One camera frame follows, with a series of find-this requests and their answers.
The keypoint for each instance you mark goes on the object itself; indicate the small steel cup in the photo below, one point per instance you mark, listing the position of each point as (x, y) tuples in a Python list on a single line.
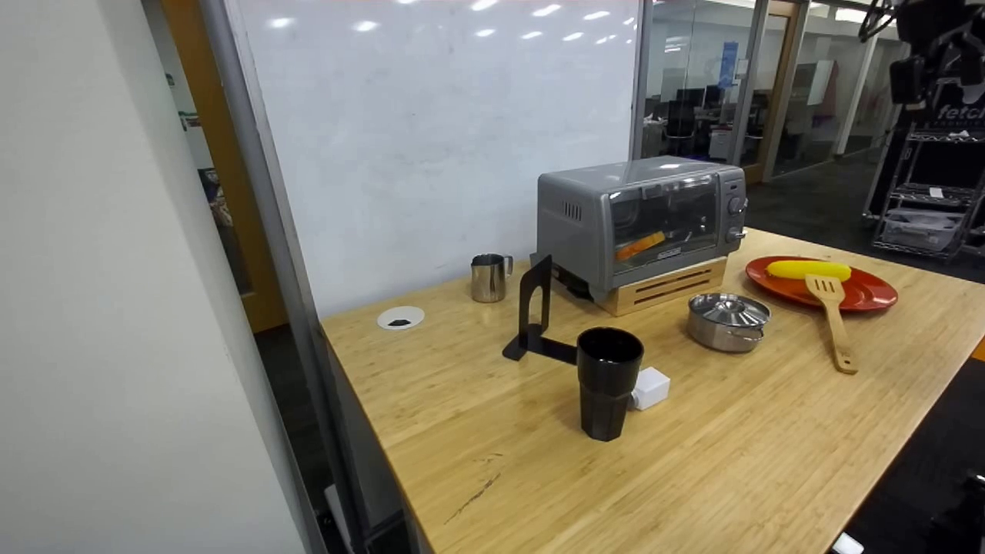
[(489, 279)]

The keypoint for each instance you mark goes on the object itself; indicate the whiteboard panel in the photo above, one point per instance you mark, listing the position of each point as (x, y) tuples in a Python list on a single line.
[(407, 133)]

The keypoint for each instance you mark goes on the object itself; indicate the yellow toy corn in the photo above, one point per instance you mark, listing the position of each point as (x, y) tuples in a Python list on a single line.
[(801, 268)]

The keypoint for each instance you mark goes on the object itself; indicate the wooden slotted spatula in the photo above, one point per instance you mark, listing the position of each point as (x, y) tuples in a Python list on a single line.
[(831, 295)]

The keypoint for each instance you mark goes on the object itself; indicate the wooden crate stand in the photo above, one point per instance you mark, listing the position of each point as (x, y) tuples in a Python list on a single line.
[(676, 284)]

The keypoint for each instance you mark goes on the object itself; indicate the small white box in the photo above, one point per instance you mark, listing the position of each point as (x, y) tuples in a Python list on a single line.
[(650, 390)]

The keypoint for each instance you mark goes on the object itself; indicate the white table grommet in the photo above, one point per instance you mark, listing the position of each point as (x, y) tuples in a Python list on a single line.
[(402, 319)]

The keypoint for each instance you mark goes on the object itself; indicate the black plastic cup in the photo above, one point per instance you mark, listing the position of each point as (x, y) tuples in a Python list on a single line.
[(606, 371)]

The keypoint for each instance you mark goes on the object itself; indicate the small steel pot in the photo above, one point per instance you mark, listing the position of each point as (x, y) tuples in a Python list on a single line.
[(723, 321)]

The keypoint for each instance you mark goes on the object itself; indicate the black equipment cart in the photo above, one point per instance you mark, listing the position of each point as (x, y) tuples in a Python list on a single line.
[(927, 194)]

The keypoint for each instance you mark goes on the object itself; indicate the silver toaster oven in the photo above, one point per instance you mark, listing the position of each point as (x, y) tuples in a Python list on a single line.
[(585, 213)]

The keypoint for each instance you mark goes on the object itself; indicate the red plate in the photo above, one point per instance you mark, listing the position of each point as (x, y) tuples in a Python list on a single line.
[(862, 295)]

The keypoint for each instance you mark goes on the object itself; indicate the black metal bookend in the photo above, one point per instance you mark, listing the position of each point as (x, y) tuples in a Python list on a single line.
[(534, 319)]

